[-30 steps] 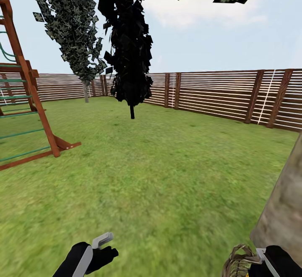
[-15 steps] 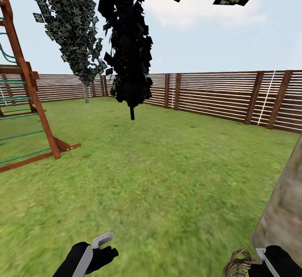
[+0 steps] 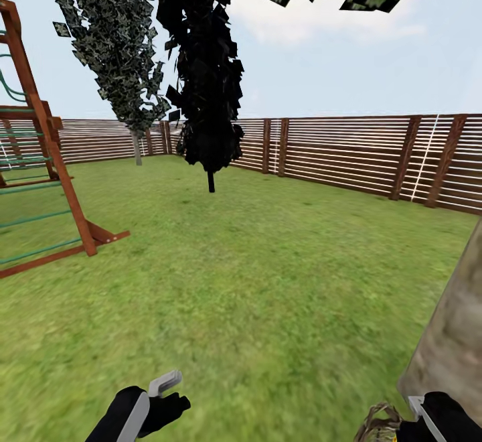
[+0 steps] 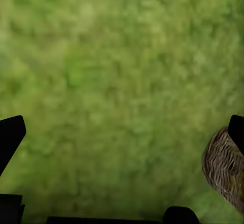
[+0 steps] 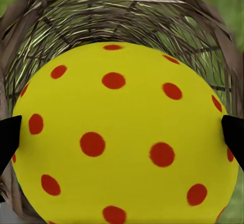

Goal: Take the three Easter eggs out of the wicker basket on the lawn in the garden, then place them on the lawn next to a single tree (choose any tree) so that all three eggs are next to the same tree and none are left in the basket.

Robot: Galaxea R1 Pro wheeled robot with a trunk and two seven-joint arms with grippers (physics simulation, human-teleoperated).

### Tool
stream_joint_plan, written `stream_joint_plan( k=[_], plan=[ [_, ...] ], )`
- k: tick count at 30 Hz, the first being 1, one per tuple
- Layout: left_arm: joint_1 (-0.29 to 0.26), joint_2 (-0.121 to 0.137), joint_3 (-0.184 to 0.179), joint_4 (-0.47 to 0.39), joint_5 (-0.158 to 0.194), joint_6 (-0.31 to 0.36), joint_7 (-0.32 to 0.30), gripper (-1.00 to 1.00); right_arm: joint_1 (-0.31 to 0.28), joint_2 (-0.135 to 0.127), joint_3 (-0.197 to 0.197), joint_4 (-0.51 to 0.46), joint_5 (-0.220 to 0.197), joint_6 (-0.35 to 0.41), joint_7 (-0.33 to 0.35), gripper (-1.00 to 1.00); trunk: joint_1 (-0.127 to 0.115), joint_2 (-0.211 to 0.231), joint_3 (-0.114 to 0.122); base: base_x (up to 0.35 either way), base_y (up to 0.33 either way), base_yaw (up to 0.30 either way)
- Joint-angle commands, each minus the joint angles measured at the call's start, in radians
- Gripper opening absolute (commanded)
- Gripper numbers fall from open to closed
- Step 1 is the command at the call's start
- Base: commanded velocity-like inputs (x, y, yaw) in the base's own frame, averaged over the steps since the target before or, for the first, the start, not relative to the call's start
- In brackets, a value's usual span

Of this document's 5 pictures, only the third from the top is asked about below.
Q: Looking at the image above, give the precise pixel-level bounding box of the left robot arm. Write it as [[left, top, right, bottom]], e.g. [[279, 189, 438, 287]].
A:
[[85, 370, 191, 442]]

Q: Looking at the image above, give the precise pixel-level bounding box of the wicker basket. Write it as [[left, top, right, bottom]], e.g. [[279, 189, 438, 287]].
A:
[[353, 401, 402, 442]]

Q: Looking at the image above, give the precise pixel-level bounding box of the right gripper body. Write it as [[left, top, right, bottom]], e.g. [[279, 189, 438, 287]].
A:
[[400, 416, 432, 442]]

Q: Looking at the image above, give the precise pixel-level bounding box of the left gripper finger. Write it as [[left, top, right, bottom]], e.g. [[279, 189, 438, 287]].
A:
[[179, 396, 191, 414]]

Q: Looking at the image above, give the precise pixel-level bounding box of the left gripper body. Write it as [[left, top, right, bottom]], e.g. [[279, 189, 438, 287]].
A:
[[137, 392, 182, 438]]

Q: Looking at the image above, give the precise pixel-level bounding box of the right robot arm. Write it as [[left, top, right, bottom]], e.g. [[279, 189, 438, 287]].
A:
[[395, 390, 482, 442]]

